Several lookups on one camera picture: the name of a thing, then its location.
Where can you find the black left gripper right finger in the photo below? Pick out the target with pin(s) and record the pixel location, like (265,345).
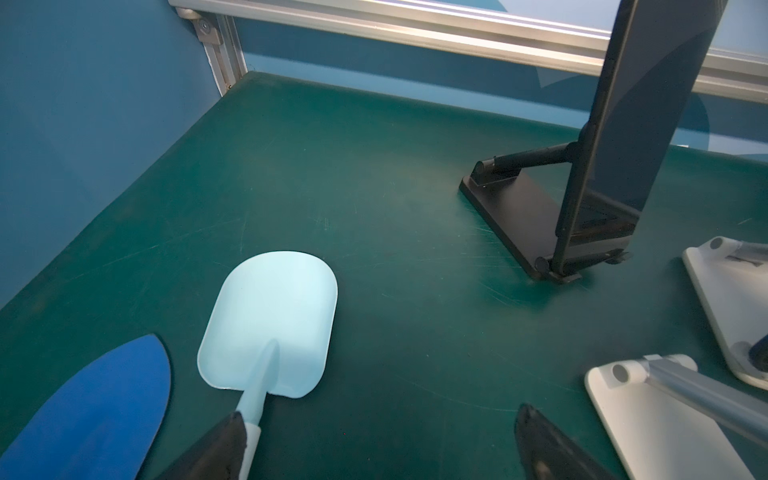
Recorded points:
(547,453)

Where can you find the black phone on black stand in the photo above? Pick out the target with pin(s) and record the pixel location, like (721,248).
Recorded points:
(655,53)

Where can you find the white phone stand front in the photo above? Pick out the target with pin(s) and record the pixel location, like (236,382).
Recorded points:
(668,421)

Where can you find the white phone stand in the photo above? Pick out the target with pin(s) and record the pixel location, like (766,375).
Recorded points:
(730,279)
(668,421)

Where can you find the black folding phone stand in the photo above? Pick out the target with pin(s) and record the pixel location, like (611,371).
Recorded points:
(524,217)

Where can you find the white phone stand rear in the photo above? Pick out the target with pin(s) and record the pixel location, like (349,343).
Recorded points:
(730,279)

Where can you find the light blue toy shovel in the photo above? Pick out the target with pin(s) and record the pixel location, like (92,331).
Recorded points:
(269,334)

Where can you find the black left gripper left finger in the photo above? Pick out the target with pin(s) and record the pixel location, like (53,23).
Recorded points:
(218,454)

